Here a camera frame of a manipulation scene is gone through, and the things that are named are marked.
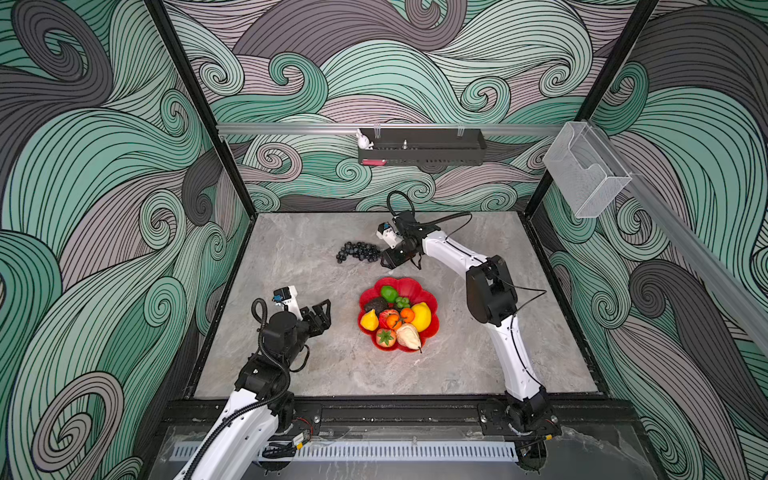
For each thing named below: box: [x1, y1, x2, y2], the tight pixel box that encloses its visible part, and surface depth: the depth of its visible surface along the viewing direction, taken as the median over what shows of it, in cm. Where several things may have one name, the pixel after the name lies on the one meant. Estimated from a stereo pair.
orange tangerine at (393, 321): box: [386, 313, 402, 330], surface depth 83 cm
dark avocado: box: [365, 297, 388, 315], surface depth 92 cm
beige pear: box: [396, 323, 422, 354], surface depth 83 cm
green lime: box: [381, 285, 398, 303], surface depth 94 cm
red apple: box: [379, 309, 402, 330], surface depth 84 cm
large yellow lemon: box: [411, 302, 432, 333], surface depth 87 cm
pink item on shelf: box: [361, 159, 388, 166], surface depth 92 cm
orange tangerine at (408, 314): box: [400, 308, 415, 323], surface depth 86 cm
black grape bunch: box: [336, 242, 380, 264], surface depth 106 cm
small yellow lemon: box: [360, 308, 379, 331], surface depth 86 cm
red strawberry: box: [376, 328, 397, 348], surface depth 81 cm
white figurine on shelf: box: [356, 129, 374, 150], surface depth 87 cm
